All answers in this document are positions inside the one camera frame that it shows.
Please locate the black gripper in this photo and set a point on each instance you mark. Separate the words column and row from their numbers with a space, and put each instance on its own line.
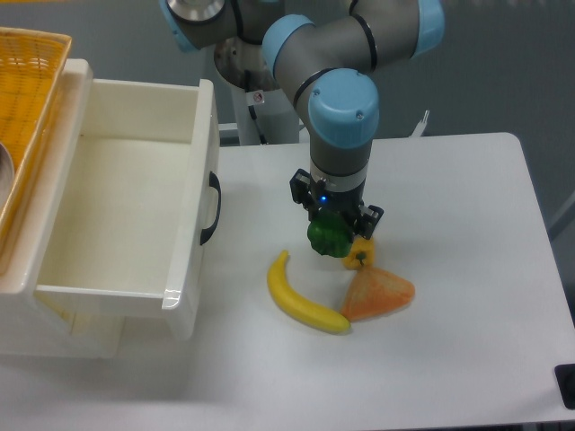
column 314, row 197

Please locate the green bell pepper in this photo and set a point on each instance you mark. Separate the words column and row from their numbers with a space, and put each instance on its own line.
column 330, row 234

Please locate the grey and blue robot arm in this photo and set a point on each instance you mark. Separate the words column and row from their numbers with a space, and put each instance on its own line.
column 324, row 71

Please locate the yellow bell pepper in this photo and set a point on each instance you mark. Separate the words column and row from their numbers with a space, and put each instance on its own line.
column 362, row 253

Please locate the open upper white drawer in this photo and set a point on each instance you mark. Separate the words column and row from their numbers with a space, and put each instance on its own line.
column 137, row 196

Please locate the white drawer cabinet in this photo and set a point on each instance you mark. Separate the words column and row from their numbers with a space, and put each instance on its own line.
column 33, row 323

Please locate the orange triangular fruit slice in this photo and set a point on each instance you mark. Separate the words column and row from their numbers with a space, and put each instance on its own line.
column 374, row 292

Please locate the yellow banana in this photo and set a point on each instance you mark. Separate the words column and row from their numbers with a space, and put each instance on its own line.
column 298, row 307

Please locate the black table socket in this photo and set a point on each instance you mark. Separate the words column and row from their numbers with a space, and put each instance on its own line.
column 565, row 377

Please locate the metal bowl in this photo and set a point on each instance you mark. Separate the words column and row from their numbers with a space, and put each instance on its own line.
column 7, row 174

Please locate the yellow woven basket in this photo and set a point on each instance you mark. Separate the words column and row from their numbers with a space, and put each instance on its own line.
column 31, row 65

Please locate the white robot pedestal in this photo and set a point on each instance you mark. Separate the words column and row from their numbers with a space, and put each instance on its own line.
column 263, row 114

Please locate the white cable plug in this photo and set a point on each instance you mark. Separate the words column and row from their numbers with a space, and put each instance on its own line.
column 421, row 126

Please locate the black drawer handle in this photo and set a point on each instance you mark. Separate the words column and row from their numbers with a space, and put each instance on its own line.
column 206, row 233

